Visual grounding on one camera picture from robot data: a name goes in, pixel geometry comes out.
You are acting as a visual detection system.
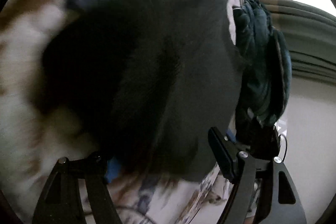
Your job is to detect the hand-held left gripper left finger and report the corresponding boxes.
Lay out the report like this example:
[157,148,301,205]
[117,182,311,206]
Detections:
[32,152,122,224]

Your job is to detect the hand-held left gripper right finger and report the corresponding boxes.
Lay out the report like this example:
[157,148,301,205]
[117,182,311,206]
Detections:
[208,127,307,224]

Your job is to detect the dark teal pillow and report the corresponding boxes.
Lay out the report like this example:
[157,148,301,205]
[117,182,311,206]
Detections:
[270,30,292,121]

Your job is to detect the dark teal plush blanket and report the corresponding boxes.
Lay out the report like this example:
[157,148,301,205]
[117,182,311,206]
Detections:
[232,0,280,135]

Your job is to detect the dark striped sweater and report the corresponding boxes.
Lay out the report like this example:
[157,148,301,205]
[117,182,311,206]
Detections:
[34,0,243,182]

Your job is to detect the wide green curtain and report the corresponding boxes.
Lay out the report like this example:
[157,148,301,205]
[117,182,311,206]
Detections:
[259,0,336,80]

